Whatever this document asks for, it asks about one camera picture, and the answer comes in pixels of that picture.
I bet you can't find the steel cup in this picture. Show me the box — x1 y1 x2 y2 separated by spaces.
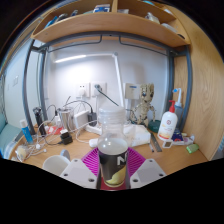
56 106 75 132

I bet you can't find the white wall box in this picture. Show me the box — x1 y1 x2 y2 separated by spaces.
123 82 142 101

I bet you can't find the tree creature figurine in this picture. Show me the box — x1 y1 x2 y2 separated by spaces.
132 83 157 128

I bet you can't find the white and blue tube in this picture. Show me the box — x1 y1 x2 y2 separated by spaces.
162 134 195 149

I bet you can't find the grey metal desk frame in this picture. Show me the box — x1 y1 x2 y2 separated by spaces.
21 31 195 135

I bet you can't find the black charger block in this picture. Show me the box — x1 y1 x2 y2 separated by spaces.
58 131 74 146

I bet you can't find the white power adapter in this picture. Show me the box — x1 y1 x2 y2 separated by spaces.
72 110 90 130

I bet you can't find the white cable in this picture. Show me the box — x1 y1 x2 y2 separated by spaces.
23 120 98 158

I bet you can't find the metal ruler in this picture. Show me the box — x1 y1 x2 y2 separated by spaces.
149 132 164 154

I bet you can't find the clear drink bottle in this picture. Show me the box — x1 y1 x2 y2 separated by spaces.
96 105 130 189

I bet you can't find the black electric shaver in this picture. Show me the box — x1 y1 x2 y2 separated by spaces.
32 106 48 136

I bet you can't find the white cup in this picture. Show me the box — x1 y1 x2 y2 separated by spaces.
42 154 72 177

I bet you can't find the wooden shelf unit with items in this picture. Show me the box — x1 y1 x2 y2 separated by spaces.
30 0 192 49

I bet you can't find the white power strip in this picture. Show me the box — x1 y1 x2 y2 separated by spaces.
84 122 103 136

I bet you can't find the white wall socket with plug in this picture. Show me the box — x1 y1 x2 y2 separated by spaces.
90 82 108 98

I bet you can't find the blue tube with white cap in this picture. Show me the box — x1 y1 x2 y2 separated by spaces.
19 119 35 145

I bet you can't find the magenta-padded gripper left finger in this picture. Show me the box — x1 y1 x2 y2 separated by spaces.
59 146 102 190

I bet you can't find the dark green round container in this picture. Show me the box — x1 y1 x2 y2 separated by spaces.
147 119 162 134

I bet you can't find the white crumpled cloth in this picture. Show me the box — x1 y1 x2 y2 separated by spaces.
122 123 152 148

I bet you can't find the red flat packet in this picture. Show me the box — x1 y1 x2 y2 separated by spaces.
46 124 65 136

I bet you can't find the black plug adapter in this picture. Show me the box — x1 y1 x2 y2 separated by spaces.
87 112 99 127

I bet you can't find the white pump bottle, red top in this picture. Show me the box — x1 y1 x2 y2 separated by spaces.
156 99 179 142

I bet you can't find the small clear jar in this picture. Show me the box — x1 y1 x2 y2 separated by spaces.
14 144 30 163

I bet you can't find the white spray bottle, blue nozzle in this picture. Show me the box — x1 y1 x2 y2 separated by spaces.
172 87 185 132

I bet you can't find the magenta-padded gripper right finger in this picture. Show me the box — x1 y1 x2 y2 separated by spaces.
126 147 167 190

